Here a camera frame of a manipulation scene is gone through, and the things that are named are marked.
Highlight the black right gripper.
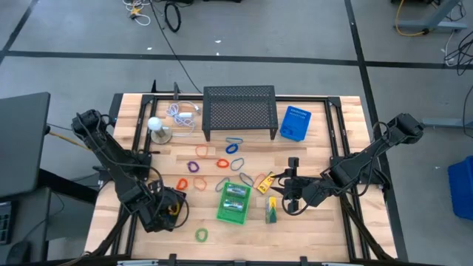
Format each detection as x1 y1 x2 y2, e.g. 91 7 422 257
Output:
271 157 333 214

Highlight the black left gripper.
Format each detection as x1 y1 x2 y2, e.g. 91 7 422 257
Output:
139 190 178 233

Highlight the small Crayola crayon box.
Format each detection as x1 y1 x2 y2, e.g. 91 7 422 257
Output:
256 171 279 195

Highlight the green plastic basket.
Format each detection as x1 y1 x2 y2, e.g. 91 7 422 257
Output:
216 181 252 225

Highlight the grey desk foot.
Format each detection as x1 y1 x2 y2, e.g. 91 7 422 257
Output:
421 117 473 130

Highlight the grey desk base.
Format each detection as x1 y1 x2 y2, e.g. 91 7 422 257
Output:
392 0 469 33

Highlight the black plastic basket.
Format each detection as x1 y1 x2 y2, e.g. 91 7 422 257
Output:
147 187 190 236

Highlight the blue plastic basket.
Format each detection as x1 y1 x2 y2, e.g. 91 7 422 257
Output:
279 105 313 143

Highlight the white bulb brass lamp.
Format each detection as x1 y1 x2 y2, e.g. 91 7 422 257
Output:
146 116 174 145

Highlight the black perforated metal stand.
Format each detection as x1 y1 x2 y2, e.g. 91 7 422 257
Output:
202 85 279 143

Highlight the dark keyboard device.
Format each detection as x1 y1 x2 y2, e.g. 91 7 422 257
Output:
0 201 16 247

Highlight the blue storage bin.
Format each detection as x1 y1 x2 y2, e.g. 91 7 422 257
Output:
447 154 473 221

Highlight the black metal rig frame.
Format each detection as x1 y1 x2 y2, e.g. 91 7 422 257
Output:
86 79 409 266

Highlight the white charger cable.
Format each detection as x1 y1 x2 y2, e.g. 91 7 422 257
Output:
165 101 201 137

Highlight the yellow arm cable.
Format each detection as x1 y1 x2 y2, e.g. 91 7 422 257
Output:
47 129 92 151

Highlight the black coiled floor cable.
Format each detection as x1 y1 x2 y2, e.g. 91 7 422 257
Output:
163 1 183 33

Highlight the white floor cable bundle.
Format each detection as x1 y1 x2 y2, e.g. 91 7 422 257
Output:
121 0 152 27

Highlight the black floor cable tangle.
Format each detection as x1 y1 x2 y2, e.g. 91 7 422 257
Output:
443 29 473 77

